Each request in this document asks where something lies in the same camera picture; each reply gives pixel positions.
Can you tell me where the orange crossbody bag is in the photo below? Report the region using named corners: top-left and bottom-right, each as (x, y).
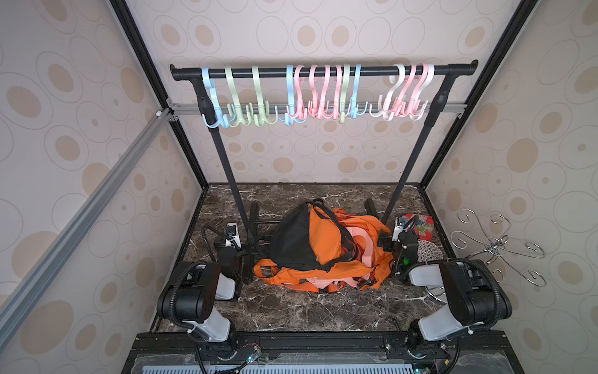
top-left (308, 200), bottom-right (358, 268)

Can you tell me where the black crossbody bag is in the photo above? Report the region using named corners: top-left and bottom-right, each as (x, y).
top-left (269, 199), bottom-right (359, 272)

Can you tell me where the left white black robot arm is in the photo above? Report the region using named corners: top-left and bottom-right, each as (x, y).
top-left (156, 223), bottom-right (242, 348)

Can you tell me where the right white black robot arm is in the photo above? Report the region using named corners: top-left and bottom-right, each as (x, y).
top-left (391, 215), bottom-right (512, 353)

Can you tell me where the pink plastic hook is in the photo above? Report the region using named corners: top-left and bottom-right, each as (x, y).
top-left (285, 65), bottom-right (307, 126)

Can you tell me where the green plastic hook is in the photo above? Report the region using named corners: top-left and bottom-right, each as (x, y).
top-left (224, 66), bottom-right (254, 126)

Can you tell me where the light blue leftmost hook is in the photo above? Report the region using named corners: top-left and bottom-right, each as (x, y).
top-left (202, 68), bottom-right (230, 129)

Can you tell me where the white plastic hook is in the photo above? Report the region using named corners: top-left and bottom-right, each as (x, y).
top-left (369, 64), bottom-right (406, 121)

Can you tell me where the orange pink backpack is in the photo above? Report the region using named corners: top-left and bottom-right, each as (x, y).
top-left (253, 208), bottom-right (393, 293)

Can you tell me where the red snack packet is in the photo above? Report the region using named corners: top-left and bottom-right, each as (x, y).
top-left (401, 213), bottom-right (434, 241)

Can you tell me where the patterned round pouch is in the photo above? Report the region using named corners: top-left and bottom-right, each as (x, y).
top-left (417, 240), bottom-right (445, 262)

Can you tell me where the black clothes rack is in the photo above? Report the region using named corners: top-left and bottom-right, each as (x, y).
top-left (170, 60), bottom-right (479, 257)

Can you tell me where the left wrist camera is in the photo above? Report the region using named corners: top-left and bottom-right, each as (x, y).
top-left (225, 223), bottom-right (242, 251)

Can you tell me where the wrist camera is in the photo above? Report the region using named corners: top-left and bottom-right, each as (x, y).
top-left (225, 223), bottom-right (242, 251)
top-left (392, 217), bottom-right (409, 242)

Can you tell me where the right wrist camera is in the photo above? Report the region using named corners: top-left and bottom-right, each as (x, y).
top-left (392, 217), bottom-right (409, 242)

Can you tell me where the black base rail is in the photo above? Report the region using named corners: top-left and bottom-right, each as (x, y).
top-left (122, 330), bottom-right (524, 373)

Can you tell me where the chrome wire hook stand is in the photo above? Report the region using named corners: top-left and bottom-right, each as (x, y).
top-left (450, 208), bottom-right (548, 288)

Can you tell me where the aluminium side rail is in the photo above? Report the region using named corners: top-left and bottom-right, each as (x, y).
top-left (1, 108), bottom-right (173, 349)

